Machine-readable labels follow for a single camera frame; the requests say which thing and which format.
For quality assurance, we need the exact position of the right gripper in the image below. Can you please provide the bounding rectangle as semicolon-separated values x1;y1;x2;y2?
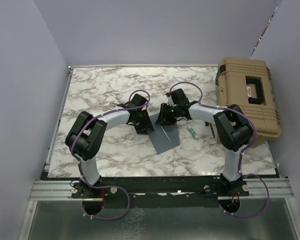
155;103;180;126

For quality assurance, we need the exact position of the tan letter paper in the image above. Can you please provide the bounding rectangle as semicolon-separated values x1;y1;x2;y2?
161;126;172;144

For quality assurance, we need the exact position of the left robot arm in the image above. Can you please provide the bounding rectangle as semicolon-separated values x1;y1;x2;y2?
65;90;154;198

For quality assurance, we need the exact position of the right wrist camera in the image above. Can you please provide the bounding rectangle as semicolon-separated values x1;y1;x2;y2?
165;93;175;107

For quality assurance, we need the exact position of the tan plastic tool case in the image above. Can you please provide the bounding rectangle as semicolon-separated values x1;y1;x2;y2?
215;57;281;148

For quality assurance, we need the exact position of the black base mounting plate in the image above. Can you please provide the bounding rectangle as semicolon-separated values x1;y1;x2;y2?
65;175;281;212

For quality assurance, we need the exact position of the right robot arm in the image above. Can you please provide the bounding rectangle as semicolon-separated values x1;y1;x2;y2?
155;88;254;196

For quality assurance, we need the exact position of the grey-blue envelope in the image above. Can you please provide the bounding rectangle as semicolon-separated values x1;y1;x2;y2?
147;113;180;155

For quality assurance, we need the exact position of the green white glue stick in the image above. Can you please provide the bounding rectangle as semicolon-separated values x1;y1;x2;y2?
188;127;199;139

